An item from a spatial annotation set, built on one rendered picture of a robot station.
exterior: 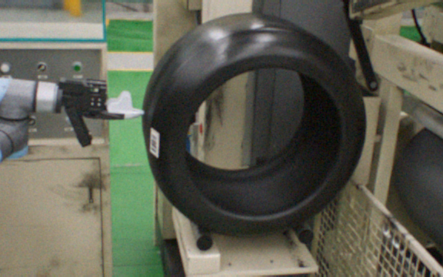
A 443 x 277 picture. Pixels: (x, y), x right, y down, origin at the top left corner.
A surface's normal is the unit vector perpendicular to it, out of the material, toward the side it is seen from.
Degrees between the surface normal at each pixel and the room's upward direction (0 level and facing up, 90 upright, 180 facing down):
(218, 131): 90
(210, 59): 52
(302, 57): 80
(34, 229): 90
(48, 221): 90
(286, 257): 0
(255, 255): 0
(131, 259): 0
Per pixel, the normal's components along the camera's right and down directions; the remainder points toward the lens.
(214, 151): 0.19, 0.36
